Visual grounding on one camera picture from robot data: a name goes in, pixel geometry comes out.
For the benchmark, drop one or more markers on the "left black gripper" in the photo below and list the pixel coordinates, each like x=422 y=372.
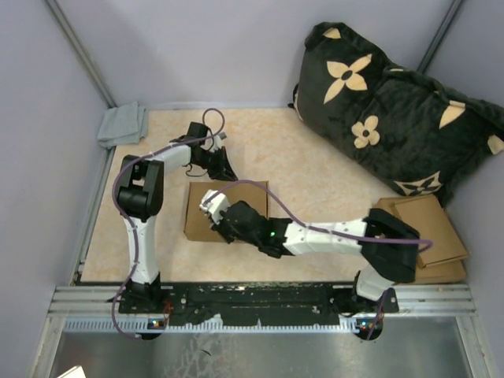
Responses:
x=223 y=170

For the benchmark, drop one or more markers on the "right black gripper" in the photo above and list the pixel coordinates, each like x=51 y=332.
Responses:
x=220 y=227

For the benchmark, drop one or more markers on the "brown cardboard box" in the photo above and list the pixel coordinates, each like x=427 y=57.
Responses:
x=197 y=227

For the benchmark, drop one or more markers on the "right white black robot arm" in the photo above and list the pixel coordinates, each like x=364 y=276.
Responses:
x=389 y=246

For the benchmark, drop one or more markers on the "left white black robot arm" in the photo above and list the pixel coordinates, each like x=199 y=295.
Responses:
x=138 y=194

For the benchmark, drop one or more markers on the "upper folded cardboard box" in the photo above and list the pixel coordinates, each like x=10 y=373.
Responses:
x=426 y=215

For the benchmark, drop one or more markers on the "folded cardboard box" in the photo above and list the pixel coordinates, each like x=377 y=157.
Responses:
x=440 y=274
x=426 y=215

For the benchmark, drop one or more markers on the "lower folded cardboard box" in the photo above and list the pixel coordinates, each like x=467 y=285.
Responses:
x=440 y=274

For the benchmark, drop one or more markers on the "grey folded cloth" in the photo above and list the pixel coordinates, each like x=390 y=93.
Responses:
x=123 y=125

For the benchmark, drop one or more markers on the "black floral plush pillow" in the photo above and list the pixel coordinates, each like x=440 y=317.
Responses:
x=414 y=134

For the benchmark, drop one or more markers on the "white paper corner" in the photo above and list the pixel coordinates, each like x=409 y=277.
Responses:
x=74 y=372

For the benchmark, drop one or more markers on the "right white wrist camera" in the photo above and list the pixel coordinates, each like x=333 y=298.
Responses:
x=213 y=205

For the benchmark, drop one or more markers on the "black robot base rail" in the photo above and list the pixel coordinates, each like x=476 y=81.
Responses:
x=275 y=304

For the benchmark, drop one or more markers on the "grey slotted cable duct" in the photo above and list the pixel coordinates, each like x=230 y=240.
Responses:
x=220 y=323

